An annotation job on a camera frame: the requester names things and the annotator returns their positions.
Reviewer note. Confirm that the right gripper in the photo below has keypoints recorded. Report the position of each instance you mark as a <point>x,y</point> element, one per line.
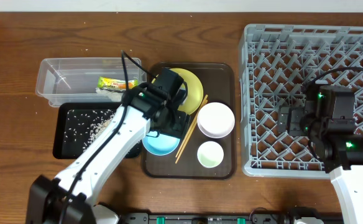
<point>296,114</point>

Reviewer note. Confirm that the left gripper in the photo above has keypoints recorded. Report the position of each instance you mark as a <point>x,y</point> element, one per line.
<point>181,131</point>

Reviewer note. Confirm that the blue bowl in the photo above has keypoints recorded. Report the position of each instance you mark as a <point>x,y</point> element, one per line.
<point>160,144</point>

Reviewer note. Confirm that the wooden chopstick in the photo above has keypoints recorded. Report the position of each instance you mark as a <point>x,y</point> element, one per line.
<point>194,124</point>
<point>189,137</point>

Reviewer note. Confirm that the yellow plate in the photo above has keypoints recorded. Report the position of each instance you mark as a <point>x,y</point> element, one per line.
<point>194,95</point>

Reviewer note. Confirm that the white pink bowl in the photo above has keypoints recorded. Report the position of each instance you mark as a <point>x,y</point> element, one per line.
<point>216,120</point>

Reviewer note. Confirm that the small white green cup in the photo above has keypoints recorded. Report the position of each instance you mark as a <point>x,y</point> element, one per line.
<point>210,154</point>

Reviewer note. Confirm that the white tissue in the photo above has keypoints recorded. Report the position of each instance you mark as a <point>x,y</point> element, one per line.
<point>113,95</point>

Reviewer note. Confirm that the green snack wrapper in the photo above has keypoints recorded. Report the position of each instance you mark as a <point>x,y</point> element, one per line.
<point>112,84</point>

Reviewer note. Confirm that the white rice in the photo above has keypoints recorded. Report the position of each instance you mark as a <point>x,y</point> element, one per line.
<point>83,127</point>

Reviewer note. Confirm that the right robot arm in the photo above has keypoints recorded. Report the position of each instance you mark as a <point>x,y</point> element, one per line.
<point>332,140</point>

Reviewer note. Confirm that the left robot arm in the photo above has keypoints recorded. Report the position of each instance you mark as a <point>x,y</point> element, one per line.
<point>71,197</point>

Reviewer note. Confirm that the grey plastic dishwasher rack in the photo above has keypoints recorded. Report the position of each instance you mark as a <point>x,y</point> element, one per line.
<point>275,61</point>

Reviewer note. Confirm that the clear plastic waste bin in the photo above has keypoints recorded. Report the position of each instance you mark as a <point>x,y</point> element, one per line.
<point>74,80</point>

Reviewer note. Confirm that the dark brown serving tray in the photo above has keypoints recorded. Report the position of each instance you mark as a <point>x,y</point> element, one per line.
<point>218,83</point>

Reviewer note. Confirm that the black plastic tray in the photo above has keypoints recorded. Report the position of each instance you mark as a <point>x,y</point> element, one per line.
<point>58,151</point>

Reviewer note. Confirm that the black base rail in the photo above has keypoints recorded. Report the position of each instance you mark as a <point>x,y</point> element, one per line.
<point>145,218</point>

